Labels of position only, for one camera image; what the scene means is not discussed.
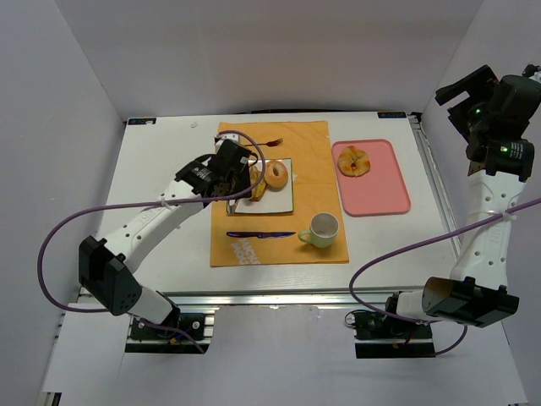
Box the seeded bread slice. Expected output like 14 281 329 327
249 179 267 201

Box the sugared ring donut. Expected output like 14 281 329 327
265 160 289 189

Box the striped croissant roll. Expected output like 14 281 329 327
249 165 261 185

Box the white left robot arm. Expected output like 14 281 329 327
79 131 252 332

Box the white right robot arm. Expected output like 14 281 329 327
385 64 540 327

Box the blue iridescent knife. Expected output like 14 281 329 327
226 231 296 239

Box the white square plate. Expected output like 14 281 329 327
229 158 294 215

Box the metal fork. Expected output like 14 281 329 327
246 138 283 147

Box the black logo sticker right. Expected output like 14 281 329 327
377 111 407 119

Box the black logo sticker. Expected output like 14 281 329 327
377 111 407 119
127 118 156 125

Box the orange placemat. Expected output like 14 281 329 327
210 121 349 266

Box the pale green mug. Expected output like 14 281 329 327
298 212 340 249

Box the black logo sticker left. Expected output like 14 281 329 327
127 118 156 125

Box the pink tray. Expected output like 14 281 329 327
331 139 411 217

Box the twisted glazed bun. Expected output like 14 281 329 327
337 145 371 178

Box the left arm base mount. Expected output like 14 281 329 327
124 307 216 354

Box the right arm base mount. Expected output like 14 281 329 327
344 310 435 359

